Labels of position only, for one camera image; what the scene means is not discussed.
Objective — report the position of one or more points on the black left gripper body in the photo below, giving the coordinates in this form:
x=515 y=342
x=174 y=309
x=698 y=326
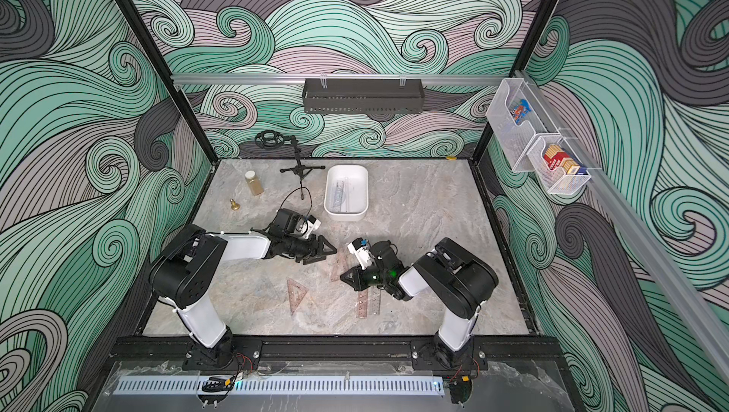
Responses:
x=301 y=248

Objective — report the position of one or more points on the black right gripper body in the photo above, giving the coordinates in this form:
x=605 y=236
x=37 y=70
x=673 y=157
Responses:
x=360 y=275

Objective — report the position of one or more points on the long clear ruler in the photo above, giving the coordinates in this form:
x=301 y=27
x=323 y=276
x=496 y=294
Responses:
x=374 y=302

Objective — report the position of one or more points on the long pink ruler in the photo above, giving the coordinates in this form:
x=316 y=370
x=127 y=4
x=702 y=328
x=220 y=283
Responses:
x=362 y=304

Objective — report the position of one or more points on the clear semicircle protractor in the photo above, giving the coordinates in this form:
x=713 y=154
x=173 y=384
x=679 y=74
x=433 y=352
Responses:
x=338 y=203

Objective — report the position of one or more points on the white plastic storage box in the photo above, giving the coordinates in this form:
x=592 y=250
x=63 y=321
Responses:
x=358 y=178

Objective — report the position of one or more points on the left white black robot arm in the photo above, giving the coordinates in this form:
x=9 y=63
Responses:
x=184 y=271

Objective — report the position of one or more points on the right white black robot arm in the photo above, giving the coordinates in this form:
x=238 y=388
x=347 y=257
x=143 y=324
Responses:
x=460 y=280

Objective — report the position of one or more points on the red box in bin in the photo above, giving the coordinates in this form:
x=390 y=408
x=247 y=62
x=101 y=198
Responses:
x=556 y=157

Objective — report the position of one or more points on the spice jar with white lid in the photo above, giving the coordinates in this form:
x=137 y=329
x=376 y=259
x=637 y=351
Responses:
x=254 y=183

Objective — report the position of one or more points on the black tripod headphone stand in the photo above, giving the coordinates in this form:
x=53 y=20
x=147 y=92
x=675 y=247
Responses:
x=271 y=139

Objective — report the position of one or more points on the blue red packet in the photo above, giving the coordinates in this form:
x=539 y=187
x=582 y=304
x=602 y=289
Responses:
x=519 y=110

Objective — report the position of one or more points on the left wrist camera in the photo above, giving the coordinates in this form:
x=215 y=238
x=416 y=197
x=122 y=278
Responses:
x=288 y=223

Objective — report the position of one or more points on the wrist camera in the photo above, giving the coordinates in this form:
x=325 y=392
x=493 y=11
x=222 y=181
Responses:
x=360 y=248
x=288 y=223

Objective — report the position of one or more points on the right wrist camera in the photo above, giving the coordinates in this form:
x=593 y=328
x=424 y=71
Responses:
x=360 y=248

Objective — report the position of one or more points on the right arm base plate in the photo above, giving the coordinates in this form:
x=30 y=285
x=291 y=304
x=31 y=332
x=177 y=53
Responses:
x=432 y=354

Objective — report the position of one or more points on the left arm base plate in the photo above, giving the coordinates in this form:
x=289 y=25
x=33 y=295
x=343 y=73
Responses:
x=227 y=356

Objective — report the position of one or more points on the black front frame beam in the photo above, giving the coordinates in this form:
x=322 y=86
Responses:
x=343 y=347

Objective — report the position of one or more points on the clear wall bin lower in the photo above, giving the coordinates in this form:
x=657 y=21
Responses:
x=557 y=182

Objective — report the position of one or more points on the clear wall bin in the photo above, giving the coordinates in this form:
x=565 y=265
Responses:
x=557 y=182
x=515 y=140

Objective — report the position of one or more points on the clear wall bin upper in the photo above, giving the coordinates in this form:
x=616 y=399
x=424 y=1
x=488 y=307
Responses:
x=515 y=140

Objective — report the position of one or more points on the white slotted cable duct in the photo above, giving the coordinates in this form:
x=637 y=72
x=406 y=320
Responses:
x=286 y=385

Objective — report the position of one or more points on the black vertical frame post left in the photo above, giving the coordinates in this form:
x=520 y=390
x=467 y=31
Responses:
x=179 y=99

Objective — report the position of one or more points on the black vertical frame post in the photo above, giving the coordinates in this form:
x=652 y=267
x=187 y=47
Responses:
x=505 y=40
x=179 y=99

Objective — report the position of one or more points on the black vertical frame post right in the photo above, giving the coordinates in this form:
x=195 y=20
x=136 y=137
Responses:
x=505 y=40

